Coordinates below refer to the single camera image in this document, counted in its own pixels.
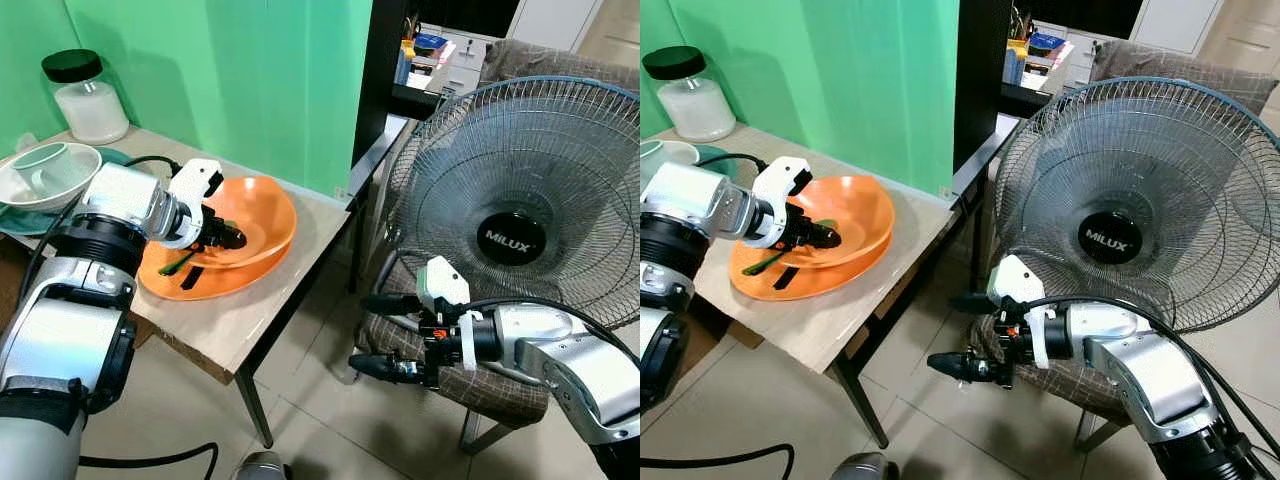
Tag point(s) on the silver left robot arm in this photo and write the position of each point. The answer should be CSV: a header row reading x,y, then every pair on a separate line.
x,y
690,205
60,340

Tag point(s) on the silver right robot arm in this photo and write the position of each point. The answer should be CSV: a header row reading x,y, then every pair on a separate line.
x,y
1150,380
570,370

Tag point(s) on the orange plastic bowl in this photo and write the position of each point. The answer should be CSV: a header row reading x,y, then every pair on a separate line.
x,y
862,212
262,215

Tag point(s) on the orange plastic plate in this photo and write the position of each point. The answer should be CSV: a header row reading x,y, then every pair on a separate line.
x,y
230,282
830,282

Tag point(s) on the brown plaid cushioned chair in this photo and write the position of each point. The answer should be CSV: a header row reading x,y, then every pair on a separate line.
x,y
1070,385
500,395

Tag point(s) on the wooden table black legs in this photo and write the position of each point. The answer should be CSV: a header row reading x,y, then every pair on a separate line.
x,y
820,330
240,320

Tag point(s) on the grey electric fan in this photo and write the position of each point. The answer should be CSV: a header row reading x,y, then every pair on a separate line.
x,y
1110,238
515,240

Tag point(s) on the white ceramic bowl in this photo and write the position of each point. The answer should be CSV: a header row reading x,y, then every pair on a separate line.
x,y
30,190
680,152

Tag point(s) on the grey robot foot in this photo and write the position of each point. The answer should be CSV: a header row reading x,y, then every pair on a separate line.
x,y
262,467
863,467

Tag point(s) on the glass jar black lid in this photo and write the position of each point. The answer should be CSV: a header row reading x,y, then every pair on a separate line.
x,y
90,110
695,108

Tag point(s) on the pale green cup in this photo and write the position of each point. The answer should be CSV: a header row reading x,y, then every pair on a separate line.
x,y
648,155
45,165

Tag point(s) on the black cabinet panel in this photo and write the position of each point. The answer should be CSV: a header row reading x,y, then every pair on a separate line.
x,y
380,70
983,70

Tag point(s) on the blue box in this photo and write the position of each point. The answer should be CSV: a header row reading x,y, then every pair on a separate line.
x,y
430,43
1046,42

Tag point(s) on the white drawer cabinet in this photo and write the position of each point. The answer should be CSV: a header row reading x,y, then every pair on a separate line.
x,y
550,20
1170,20

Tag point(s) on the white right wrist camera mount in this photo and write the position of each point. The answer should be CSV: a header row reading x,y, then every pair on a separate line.
x,y
443,285
1015,283

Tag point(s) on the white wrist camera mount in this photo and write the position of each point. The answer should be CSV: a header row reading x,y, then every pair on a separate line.
x,y
785,178
443,285
1015,283
195,180

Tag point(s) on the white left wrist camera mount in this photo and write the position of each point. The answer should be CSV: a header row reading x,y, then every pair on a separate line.
x,y
195,180
785,178

